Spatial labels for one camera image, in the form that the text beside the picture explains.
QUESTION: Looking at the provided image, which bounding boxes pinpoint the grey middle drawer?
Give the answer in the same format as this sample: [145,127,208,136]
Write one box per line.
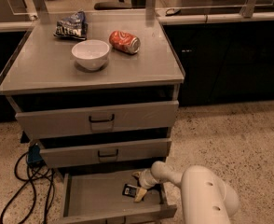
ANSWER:
[40,138,171,168]

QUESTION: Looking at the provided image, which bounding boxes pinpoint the dark blueberry rxbar wrapper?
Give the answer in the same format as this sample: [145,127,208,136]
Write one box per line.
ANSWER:
[122,184,139,198]

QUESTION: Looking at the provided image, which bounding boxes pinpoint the grey drawer cabinet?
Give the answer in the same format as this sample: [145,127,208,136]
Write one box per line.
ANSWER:
[0,10,184,224]

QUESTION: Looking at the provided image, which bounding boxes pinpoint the red soda can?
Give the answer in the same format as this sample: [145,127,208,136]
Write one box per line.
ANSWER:
[109,31,141,54]

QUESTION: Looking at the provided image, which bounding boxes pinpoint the grey bottom drawer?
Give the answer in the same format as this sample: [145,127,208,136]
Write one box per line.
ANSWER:
[50,169,177,224]

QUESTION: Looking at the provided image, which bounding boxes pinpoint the dark counter cabinets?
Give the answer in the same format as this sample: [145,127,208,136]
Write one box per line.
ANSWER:
[0,20,274,123]

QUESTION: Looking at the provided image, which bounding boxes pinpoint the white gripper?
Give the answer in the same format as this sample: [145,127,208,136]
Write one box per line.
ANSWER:
[132,169,159,203]

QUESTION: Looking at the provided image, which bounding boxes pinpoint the black floor cables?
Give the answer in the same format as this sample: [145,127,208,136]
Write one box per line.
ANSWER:
[0,151,56,224]

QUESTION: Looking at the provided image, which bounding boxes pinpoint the grey top drawer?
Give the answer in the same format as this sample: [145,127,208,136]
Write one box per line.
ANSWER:
[16,101,178,139]

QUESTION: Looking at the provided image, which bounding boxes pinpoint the blue chip bag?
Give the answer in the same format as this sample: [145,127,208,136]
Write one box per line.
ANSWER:
[54,10,88,40]

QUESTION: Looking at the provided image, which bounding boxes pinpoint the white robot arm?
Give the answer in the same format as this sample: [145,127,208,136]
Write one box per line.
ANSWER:
[132,161,240,224]

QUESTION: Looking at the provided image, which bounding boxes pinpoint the grey drawer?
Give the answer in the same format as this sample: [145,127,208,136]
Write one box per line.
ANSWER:
[50,169,177,224]
[16,101,178,139]
[40,138,171,168]

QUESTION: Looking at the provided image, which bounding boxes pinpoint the blue power box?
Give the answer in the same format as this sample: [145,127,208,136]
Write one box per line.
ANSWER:
[26,145,44,167]

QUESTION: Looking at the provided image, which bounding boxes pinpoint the white ceramic bowl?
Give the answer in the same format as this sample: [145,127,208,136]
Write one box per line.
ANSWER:
[72,40,110,71]

